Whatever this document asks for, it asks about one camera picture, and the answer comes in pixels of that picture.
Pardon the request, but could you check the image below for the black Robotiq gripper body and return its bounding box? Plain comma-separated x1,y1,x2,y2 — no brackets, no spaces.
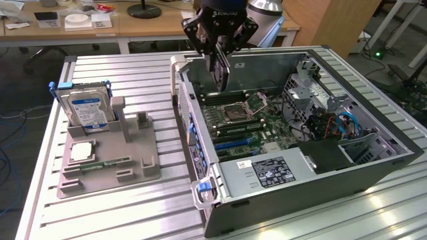
197,0,250,40

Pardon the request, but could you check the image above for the wooden cabinet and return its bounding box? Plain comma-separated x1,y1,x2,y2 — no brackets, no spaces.
279,0,383,57

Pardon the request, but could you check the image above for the white desk frame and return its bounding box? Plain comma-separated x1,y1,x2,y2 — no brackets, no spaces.
363,0,427,68

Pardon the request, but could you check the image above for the low-profile graphics card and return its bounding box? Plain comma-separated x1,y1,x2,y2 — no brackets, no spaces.
209,41,233,94

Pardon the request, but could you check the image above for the metal disk bay cage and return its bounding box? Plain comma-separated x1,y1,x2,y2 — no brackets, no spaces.
283,73,339,119

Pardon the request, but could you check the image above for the wooden desk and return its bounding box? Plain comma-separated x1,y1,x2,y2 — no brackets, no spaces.
0,0,302,48

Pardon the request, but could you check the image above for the black open PC case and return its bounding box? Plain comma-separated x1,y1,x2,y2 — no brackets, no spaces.
170,48,426,239

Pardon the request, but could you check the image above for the hard disk blue label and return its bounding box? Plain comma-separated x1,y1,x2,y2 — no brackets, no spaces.
60,91,111,134

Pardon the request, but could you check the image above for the blue expansion slot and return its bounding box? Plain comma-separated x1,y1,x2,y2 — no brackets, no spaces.
213,138,257,151

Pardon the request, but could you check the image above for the grey parts rack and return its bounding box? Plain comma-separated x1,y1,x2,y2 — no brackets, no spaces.
56,96,162,200

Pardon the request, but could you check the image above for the silver CPU chip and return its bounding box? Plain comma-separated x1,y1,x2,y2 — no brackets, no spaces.
70,143,95,161

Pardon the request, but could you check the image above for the small white paper label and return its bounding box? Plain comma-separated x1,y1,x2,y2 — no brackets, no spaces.
4,22,32,30

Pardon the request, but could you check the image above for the grey power supply unit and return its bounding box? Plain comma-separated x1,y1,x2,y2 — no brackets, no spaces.
218,147,317,197

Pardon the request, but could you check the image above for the black round lamp base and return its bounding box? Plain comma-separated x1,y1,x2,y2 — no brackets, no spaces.
126,0,165,19

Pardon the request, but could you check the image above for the white bowl box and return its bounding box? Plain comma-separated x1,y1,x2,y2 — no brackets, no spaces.
63,14,95,32

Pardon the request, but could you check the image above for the white labelled box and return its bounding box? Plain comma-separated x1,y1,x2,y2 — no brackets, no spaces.
90,13,114,30

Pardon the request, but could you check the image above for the installed green RAM stick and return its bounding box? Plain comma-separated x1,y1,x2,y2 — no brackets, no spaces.
217,122,263,136

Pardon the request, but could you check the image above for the white box black top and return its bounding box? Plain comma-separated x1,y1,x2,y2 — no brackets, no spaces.
34,11,63,29

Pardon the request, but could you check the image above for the red wire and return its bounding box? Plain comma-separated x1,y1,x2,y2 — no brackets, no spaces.
326,115,335,139

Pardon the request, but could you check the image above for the blue disk caddy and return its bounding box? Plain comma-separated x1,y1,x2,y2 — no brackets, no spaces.
48,80,114,121

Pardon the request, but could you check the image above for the blue floor cable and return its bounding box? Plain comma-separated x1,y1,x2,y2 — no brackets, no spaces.
0,107,28,218

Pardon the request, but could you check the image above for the metal socket cover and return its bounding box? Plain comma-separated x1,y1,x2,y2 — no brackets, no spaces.
245,91,270,111

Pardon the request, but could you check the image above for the blue wire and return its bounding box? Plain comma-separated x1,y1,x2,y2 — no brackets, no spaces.
335,112,363,137

